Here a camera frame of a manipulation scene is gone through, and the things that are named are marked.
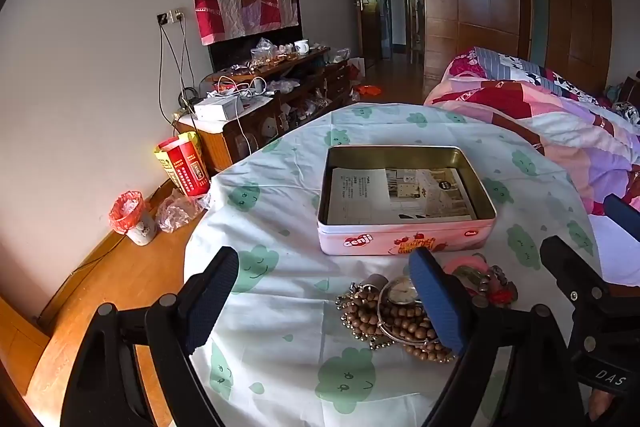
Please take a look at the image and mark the pink tin box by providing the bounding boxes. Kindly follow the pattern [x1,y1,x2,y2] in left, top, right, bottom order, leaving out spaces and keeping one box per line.
[316,145,498,256]

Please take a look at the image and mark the brown wooden bead bracelet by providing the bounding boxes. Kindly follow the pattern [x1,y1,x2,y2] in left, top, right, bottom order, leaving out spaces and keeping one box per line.
[348,285,401,338]

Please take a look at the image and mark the black television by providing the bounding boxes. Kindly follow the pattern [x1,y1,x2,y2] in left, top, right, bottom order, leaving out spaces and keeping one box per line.
[207,24,304,72]

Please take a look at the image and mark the person's right hand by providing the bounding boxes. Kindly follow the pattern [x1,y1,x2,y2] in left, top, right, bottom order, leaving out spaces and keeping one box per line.
[586,388,621,424]

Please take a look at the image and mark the dark bead bracelet red tassel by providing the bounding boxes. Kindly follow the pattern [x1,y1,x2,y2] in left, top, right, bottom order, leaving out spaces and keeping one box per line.
[477,264,521,308]

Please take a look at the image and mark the pink bangle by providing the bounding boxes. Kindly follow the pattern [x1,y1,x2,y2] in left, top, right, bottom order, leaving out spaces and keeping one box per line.
[442,253,488,275]

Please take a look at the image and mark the white box device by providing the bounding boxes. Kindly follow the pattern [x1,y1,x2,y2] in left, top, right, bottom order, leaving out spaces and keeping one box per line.
[194,97,244,122]

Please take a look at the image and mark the green translucent bangle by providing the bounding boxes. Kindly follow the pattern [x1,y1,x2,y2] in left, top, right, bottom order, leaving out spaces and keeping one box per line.
[450,269,493,295]

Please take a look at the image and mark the red pink patchwork cloth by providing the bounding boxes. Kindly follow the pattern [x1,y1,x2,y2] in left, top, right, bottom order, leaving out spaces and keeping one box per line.
[192,0,300,46]

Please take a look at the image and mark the red yellow sack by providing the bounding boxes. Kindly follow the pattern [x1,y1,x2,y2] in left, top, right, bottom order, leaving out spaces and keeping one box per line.
[153,132,211,198]

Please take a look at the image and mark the printed paper leaflet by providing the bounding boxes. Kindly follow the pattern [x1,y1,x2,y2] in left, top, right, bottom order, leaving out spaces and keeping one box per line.
[327,167,478,226]

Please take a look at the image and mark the wooden bead bracelets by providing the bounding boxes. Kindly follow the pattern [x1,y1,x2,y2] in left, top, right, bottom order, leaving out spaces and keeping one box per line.
[336,294,398,352]

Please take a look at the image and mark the crumpled clear plastic bag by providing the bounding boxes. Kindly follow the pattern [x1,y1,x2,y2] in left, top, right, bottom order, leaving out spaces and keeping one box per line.
[156,189,208,234]

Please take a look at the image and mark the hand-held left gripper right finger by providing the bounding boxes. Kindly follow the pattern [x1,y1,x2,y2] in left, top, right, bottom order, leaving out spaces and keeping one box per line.
[407,247,586,427]

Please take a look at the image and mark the wooden wardrobe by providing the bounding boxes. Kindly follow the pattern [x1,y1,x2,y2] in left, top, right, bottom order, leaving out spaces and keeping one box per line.
[417,0,613,95]

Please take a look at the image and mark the cloud print tablecloth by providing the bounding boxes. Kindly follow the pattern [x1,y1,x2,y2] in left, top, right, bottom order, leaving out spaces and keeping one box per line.
[182,103,608,427]

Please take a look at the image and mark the dark wooden bead bracelet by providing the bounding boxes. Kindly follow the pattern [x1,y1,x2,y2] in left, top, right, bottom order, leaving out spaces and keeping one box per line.
[395,304,458,364]

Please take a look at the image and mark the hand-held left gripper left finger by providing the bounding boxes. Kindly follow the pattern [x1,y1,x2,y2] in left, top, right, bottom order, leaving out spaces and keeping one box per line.
[59,246,241,427]

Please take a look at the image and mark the patchwork bed quilt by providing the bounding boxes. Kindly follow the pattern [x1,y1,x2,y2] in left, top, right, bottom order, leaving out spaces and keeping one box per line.
[424,47,640,285]

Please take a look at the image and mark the wooden television cabinet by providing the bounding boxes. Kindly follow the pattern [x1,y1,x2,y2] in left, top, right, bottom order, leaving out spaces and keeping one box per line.
[175,47,351,175]

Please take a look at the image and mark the white bin red liner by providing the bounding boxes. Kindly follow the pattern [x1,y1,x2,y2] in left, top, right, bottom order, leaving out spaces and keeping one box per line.
[109,190,158,247]

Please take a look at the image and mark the black power cable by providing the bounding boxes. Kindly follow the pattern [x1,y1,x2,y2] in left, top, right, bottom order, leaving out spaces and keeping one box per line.
[177,23,198,108]
[158,24,173,120]

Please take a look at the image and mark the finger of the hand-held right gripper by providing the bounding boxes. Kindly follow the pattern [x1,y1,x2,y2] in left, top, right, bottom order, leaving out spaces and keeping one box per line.
[539,234,640,349]
[602,194,640,248]

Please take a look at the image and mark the silver metal bangle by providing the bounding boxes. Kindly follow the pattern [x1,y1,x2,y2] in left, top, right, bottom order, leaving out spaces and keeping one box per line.
[377,279,438,347]

